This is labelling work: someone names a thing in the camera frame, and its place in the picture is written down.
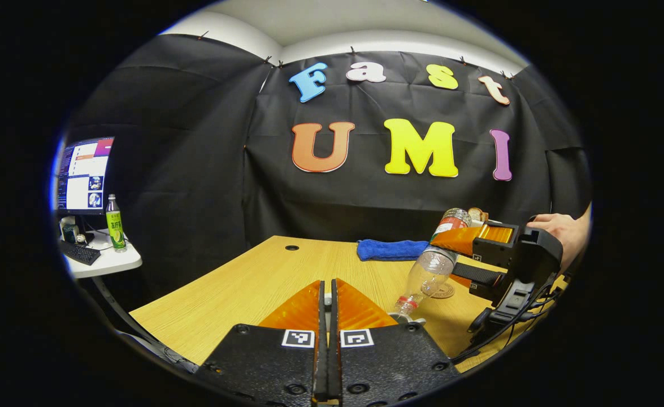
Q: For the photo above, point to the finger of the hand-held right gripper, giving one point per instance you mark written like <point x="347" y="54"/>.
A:
<point x="478" y="274"/>
<point x="495" y="251"/>

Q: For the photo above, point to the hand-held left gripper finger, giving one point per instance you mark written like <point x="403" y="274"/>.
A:
<point x="321" y="350"/>
<point x="334" y="350"/>

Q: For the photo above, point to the round brown coaster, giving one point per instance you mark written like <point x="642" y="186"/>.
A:
<point x="446" y="292"/>

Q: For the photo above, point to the clear water bottle red label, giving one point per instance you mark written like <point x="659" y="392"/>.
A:
<point x="430" y="271"/>

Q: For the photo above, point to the green drink bottle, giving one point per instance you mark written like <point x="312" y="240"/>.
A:
<point x="116" y="229"/>

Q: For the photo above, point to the white toaster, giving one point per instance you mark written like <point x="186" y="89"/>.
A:
<point x="493" y="221"/>

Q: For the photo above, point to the bread slice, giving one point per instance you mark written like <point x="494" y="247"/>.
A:
<point x="477" y="214"/>

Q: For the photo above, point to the blue towel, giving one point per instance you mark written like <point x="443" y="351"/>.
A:
<point x="391" y="250"/>

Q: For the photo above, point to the black backdrop cloth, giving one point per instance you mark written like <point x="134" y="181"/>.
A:
<point x="196" y="169"/>

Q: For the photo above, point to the white side desk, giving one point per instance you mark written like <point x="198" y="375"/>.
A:
<point x="114" y="263"/>

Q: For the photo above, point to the black keyboard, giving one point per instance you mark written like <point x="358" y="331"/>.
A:
<point x="80" y="253"/>

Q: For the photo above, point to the computer monitor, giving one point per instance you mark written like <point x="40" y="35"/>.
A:
<point x="83" y="176"/>

